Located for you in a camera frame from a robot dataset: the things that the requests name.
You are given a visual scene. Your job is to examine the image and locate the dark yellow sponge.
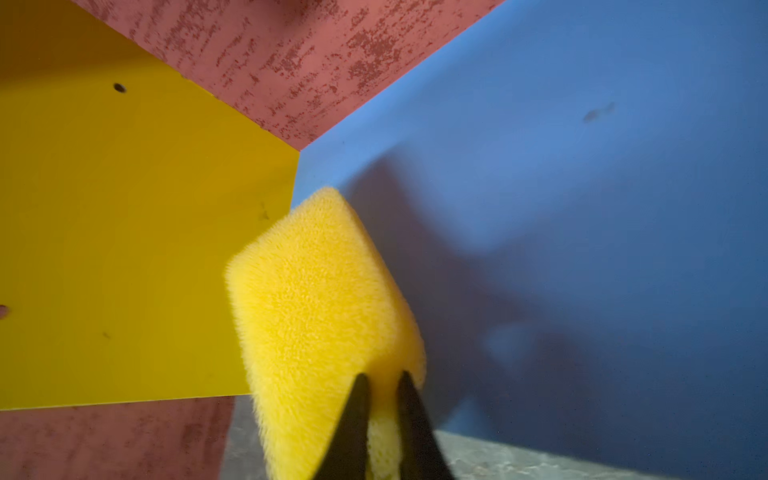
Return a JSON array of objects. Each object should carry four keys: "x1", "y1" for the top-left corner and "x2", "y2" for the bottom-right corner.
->
[{"x1": 225, "y1": 187, "x2": 426, "y2": 479}]

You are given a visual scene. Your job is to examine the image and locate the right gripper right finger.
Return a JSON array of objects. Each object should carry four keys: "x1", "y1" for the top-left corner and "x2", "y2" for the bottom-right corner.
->
[{"x1": 396, "y1": 371, "x2": 454, "y2": 480}]

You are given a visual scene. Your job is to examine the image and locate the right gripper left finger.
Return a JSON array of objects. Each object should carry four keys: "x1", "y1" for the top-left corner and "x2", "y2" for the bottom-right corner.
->
[{"x1": 313, "y1": 373, "x2": 371, "y2": 480}]

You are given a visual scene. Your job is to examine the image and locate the yellow shelf pink blue boards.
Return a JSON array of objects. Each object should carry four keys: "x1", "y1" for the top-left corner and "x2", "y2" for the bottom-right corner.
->
[{"x1": 1, "y1": 1, "x2": 767, "y2": 479}]

